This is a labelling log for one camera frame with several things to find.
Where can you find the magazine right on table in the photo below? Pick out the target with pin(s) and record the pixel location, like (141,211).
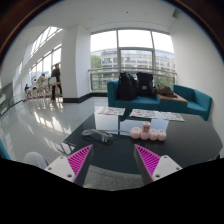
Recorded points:
(172,116)

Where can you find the black backpack right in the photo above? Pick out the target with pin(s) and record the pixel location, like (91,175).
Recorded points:
(144,84)

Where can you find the standing person in dark clothes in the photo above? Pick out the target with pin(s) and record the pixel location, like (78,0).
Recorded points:
(56,74)

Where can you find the magazine middle on table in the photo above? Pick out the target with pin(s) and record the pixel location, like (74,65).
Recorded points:
(143,113)

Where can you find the teal sofa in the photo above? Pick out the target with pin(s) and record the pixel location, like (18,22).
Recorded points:
(194,101)

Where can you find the magazine left on table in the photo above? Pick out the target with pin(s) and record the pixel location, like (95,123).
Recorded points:
(111,111)

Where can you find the metal window railing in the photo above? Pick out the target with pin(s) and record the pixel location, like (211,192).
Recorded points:
(99,77)

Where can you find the brown bag on sofa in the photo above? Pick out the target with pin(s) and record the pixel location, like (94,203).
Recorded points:
(165,91)

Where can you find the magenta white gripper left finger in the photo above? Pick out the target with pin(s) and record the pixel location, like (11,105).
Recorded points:
(74,167)

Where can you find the person's grey knee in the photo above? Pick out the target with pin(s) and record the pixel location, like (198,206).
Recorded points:
(35,159)

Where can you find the black glass coffee table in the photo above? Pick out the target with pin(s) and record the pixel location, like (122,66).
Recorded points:
(188,142)

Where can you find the magazine on table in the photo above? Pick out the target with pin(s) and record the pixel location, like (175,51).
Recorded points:
(172,116)
(111,111)
(143,113)

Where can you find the black backpack left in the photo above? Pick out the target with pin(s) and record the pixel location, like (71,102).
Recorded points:
(126,87)

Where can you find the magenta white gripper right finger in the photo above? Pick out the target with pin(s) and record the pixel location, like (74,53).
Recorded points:
(153,167)

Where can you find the black backpack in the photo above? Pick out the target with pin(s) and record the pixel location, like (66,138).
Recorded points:
(144,84)
(126,87)

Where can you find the pink charger plug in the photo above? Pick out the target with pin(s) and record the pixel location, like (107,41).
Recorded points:
(146,127)

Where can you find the seated person in light clothes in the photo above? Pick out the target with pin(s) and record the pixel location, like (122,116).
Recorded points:
(40,84)

